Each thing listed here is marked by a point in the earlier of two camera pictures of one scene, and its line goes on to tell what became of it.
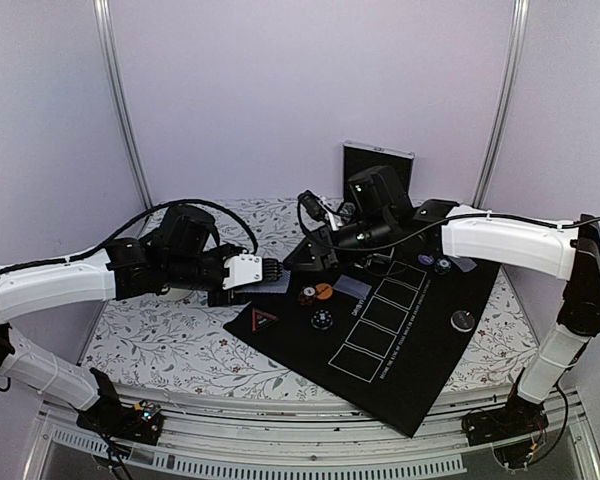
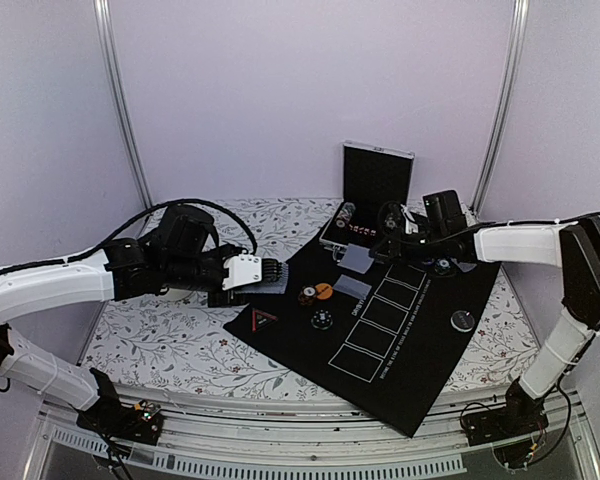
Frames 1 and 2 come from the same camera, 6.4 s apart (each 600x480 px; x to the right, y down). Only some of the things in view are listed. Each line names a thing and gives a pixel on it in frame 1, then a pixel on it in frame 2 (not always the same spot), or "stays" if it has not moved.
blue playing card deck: (272, 281) stays
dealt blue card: (352, 287) stays
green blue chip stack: (442, 266) stays
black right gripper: (322, 261) -> (397, 253)
